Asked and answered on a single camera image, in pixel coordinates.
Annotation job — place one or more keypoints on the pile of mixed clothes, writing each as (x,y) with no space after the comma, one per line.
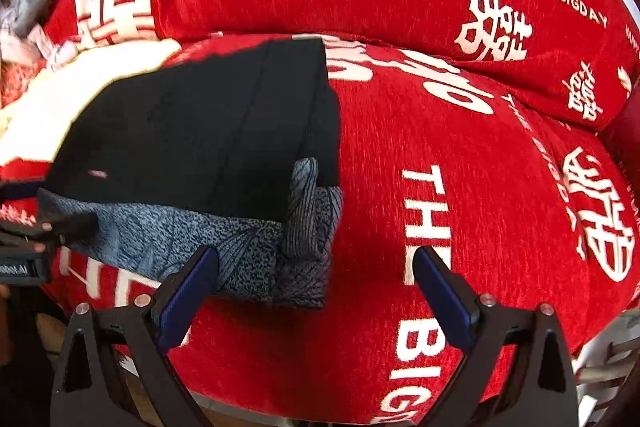
(25,37)

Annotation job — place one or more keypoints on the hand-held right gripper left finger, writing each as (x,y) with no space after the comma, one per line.
(187,302)

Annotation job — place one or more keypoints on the metal rack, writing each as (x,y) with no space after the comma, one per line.
(610,372)

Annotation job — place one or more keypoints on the red printed sofa seat cushion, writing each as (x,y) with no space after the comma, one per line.
(450,207)

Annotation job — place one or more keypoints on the white cloth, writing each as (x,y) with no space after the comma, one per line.
(50,117)

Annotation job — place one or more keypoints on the black pants with patterned waistband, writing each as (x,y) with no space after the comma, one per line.
(200,132)

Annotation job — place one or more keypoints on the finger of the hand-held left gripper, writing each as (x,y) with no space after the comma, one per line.
(22,190)
(70,227)

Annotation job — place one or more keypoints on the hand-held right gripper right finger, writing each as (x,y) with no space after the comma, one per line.
(445,302)

